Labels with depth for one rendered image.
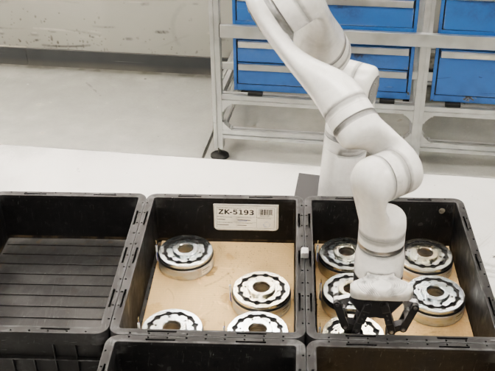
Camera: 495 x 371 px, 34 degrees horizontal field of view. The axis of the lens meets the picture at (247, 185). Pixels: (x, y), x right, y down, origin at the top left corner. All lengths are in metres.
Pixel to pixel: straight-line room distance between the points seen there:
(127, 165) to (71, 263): 0.61
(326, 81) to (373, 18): 2.06
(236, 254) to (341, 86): 0.51
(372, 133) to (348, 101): 0.06
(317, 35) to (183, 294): 0.51
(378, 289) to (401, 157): 0.20
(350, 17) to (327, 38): 1.87
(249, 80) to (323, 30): 2.05
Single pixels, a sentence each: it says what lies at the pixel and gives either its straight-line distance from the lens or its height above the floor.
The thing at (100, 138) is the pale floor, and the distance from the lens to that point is 3.79.
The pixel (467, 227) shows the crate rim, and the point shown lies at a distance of 1.52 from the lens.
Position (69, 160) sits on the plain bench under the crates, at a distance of 2.20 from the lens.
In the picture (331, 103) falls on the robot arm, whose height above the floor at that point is 1.25.
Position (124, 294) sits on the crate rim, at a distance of 1.36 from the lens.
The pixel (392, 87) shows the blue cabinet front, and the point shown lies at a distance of 3.35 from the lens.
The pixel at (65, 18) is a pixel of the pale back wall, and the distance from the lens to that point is 4.48.
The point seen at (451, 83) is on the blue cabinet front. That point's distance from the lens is 3.35.
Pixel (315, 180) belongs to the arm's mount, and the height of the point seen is 0.80.
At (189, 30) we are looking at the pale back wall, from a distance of 4.29.
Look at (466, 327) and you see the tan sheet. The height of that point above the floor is 0.83.
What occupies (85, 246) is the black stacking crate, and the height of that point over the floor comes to 0.83.
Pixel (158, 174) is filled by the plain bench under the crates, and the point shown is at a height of 0.70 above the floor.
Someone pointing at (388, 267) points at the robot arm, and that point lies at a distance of 1.23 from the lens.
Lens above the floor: 1.77
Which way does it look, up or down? 32 degrees down
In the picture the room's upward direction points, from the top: 1 degrees counter-clockwise
